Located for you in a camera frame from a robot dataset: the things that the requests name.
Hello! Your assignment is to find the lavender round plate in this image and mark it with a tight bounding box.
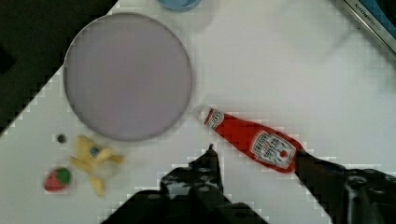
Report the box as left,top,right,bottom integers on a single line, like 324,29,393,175
64,13,193,141

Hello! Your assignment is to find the yellow toy banana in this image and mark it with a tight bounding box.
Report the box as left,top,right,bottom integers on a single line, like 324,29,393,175
68,135,126,197

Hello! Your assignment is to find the red toy strawberry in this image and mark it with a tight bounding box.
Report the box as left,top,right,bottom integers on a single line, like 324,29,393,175
43,167,72,192

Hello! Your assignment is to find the blue bowl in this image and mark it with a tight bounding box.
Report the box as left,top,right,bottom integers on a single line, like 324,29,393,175
156,0,202,12

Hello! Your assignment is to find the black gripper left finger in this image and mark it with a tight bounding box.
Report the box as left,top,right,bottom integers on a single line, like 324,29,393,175
160,143,224,224

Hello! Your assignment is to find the red ketchup bottle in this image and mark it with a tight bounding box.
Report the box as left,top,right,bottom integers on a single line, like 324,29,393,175
196,105,303,173

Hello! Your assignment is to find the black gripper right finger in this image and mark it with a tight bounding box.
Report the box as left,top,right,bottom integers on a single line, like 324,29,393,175
295,150,396,224

